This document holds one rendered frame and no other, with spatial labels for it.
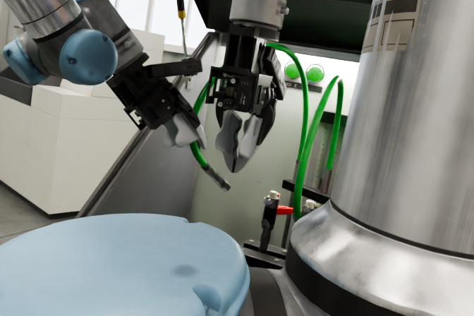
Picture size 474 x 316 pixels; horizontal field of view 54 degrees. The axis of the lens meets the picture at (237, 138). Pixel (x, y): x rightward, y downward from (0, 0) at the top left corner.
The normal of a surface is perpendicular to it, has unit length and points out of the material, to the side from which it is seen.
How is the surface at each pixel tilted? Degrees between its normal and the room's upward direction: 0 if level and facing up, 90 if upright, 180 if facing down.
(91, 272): 7
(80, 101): 90
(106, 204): 90
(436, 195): 91
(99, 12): 79
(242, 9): 90
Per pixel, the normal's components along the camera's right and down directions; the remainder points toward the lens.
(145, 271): 0.04, -0.99
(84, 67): 0.67, 0.22
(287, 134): -0.36, 0.07
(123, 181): 0.92, 0.21
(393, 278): -0.23, -0.65
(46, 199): -0.67, -0.01
